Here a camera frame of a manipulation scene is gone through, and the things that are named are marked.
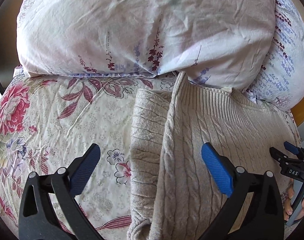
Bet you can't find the lower pink floral pillow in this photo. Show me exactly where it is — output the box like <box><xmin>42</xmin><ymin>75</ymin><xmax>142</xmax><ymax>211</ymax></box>
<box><xmin>17</xmin><ymin>0</ymin><xmax>275</xmax><ymax>90</ymax></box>

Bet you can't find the cream cable-knit sweater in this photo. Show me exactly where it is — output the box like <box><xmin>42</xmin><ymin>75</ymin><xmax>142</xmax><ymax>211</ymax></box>
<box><xmin>127</xmin><ymin>72</ymin><xmax>300</xmax><ymax>239</ymax></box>

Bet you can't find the upper floral white pillow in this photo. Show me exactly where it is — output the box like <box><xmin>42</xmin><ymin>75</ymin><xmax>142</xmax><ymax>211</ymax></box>
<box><xmin>244</xmin><ymin>0</ymin><xmax>304</xmax><ymax>111</ymax></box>

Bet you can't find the floral cream bed quilt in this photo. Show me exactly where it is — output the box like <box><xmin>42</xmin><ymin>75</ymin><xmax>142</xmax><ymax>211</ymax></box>
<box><xmin>0</xmin><ymin>74</ymin><xmax>179</xmax><ymax>239</ymax></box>

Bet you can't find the person's right hand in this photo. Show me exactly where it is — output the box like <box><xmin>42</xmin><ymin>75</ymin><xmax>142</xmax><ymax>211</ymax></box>
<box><xmin>283</xmin><ymin>183</ymin><xmax>304</xmax><ymax>222</ymax></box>

